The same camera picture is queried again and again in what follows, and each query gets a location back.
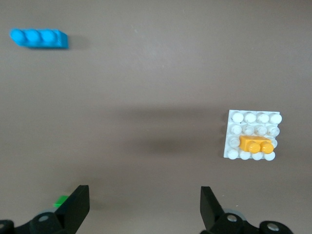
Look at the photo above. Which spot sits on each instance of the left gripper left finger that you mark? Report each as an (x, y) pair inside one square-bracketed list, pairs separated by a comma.
[(73, 209)]

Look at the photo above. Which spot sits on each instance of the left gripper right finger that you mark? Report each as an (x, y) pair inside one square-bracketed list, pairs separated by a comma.
[(212, 214)]

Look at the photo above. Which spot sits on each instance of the yellow two-stud block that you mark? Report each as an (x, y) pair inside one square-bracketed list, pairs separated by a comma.
[(248, 143)]

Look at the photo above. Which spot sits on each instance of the white studded base plate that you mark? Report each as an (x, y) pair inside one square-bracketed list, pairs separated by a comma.
[(243, 122)]

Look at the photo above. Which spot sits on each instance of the green two-stud block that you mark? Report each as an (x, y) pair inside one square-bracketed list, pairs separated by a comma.
[(59, 201)]

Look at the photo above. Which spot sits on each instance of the blue three-stud block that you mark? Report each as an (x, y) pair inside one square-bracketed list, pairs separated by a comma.
[(39, 39)]

